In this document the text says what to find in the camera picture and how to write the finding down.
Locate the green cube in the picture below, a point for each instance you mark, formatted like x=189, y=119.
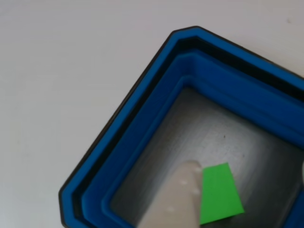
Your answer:
x=218, y=194

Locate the blue square box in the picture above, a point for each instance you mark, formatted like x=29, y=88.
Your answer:
x=213, y=78

